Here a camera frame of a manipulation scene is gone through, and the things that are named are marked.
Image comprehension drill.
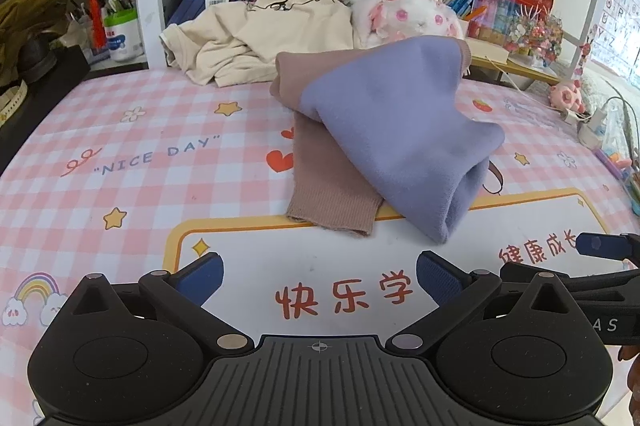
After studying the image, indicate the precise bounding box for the pink checked desk mat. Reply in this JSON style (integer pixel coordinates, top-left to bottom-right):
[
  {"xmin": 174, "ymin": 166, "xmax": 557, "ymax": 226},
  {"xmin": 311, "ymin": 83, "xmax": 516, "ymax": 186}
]
[{"xmin": 0, "ymin": 66, "xmax": 640, "ymax": 426}]

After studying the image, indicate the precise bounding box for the black bag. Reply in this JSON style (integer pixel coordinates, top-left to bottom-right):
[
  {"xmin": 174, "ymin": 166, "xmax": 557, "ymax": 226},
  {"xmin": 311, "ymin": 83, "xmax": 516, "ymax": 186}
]
[{"xmin": 0, "ymin": 38, "xmax": 92, "ymax": 167}]

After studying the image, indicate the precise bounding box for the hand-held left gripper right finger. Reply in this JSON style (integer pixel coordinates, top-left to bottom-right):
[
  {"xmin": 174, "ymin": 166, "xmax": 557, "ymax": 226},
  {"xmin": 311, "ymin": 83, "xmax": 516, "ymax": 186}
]
[{"xmin": 386, "ymin": 250, "xmax": 577, "ymax": 353}]

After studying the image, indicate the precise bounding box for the purple and mauve sweater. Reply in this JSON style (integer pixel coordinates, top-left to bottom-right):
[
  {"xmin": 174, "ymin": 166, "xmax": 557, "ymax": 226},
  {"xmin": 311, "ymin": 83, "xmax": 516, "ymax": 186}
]
[{"xmin": 270, "ymin": 33, "xmax": 506, "ymax": 247}]

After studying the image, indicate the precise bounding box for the white charger plug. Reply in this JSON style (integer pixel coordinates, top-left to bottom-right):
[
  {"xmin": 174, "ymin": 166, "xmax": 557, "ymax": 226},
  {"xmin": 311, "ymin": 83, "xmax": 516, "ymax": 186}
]
[{"xmin": 564, "ymin": 103, "xmax": 610, "ymax": 149}]

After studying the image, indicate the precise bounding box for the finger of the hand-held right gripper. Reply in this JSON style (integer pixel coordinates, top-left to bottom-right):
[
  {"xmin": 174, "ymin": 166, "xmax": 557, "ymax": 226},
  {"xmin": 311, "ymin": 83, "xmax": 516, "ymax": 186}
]
[
  {"xmin": 574, "ymin": 232, "xmax": 640, "ymax": 265},
  {"xmin": 500, "ymin": 262, "xmax": 640, "ymax": 307}
]

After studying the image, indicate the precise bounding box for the thick white book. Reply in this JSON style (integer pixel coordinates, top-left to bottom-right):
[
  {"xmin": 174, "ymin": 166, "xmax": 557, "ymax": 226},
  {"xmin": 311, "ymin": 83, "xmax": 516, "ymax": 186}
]
[{"xmin": 465, "ymin": 36, "xmax": 512, "ymax": 63}]

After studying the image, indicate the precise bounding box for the white can with green lid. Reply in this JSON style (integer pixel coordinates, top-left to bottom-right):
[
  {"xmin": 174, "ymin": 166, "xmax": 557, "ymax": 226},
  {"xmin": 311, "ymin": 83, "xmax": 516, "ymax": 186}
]
[{"xmin": 102, "ymin": 8, "xmax": 147, "ymax": 64}]

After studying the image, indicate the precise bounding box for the wall poster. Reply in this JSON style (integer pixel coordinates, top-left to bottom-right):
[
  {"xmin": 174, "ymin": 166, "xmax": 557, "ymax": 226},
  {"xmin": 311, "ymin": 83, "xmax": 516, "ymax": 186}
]
[{"xmin": 589, "ymin": 0, "xmax": 640, "ymax": 79}]

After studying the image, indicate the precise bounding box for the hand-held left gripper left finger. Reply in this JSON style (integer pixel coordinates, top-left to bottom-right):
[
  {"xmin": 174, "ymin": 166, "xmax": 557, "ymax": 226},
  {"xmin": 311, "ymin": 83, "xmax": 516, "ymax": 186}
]
[{"xmin": 54, "ymin": 252, "xmax": 254, "ymax": 355}]

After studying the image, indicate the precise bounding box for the person's right hand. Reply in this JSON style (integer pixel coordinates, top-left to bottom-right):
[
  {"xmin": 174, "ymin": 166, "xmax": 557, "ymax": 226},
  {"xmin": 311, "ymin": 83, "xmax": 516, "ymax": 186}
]
[{"xmin": 619, "ymin": 346, "xmax": 640, "ymax": 407}]

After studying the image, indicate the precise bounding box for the small pink plush toy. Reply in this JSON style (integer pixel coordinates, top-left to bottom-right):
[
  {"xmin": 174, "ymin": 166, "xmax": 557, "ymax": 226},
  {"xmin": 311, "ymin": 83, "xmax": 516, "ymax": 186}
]
[{"xmin": 549, "ymin": 80, "xmax": 587, "ymax": 113}]

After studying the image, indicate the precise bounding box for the grey quilted blanket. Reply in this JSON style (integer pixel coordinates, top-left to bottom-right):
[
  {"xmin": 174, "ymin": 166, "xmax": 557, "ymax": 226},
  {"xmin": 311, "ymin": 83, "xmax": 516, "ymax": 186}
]
[{"xmin": 582, "ymin": 58, "xmax": 640, "ymax": 119}]

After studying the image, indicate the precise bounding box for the red and pink box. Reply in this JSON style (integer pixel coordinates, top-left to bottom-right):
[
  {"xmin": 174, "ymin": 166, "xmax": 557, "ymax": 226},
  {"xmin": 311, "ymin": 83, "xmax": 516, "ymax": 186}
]
[{"xmin": 469, "ymin": 0, "xmax": 555, "ymax": 43}]

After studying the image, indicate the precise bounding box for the purple clay stick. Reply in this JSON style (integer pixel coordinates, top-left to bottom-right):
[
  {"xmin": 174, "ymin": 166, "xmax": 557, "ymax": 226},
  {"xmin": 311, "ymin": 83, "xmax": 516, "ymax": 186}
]
[{"xmin": 594, "ymin": 148, "xmax": 627, "ymax": 179}]

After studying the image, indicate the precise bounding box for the olive cloth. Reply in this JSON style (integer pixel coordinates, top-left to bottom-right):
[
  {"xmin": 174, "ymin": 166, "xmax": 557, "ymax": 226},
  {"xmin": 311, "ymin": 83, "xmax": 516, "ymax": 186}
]
[{"xmin": 0, "ymin": 0, "xmax": 69, "ymax": 53}]

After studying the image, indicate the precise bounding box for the white and pink plush bunny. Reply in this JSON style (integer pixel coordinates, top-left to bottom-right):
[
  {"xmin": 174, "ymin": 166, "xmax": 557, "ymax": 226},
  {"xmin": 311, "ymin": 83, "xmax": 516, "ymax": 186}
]
[{"xmin": 347, "ymin": 0, "xmax": 466, "ymax": 49}]

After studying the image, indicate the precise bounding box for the low wooden shelf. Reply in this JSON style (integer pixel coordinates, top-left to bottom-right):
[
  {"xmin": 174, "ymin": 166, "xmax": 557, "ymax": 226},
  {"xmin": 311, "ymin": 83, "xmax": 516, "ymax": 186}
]
[{"xmin": 469, "ymin": 55, "xmax": 562, "ymax": 88}]

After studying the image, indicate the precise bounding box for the beaded flower ornament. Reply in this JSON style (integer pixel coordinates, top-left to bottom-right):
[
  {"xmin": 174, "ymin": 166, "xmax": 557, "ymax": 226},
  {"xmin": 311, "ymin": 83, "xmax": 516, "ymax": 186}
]
[{"xmin": 505, "ymin": 5, "xmax": 565, "ymax": 58}]

